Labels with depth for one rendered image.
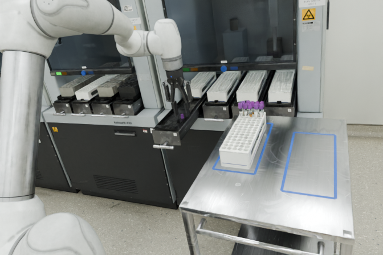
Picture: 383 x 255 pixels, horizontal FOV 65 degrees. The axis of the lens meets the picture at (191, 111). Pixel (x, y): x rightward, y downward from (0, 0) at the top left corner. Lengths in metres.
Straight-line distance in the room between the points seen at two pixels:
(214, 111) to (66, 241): 1.00
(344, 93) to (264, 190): 1.88
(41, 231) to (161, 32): 0.84
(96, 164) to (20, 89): 1.35
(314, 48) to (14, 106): 1.15
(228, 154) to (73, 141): 1.37
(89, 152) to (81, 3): 1.44
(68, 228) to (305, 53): 1.14
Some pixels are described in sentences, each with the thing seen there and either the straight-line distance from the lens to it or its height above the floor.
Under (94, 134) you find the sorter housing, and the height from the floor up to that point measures 0.60.
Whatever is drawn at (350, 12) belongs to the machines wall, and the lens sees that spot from 2.54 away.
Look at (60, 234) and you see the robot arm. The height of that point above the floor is 0.97.
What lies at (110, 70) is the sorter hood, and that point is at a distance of 1.79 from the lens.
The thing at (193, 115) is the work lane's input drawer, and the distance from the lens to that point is 1.47.
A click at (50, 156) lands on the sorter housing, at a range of 2.41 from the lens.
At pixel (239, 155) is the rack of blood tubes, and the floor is 0.87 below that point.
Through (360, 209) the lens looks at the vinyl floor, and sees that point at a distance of 2.15.
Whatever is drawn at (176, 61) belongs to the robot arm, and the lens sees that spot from 1.30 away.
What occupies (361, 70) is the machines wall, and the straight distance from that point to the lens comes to 2.65.
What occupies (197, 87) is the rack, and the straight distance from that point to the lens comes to 1.62.
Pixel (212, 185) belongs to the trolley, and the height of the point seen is 0.82.
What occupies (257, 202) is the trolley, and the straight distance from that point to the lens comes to 0.89.
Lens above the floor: 1.42
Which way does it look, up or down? 24 degrees down
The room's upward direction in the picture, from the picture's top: 9 degrees counter-clockwise
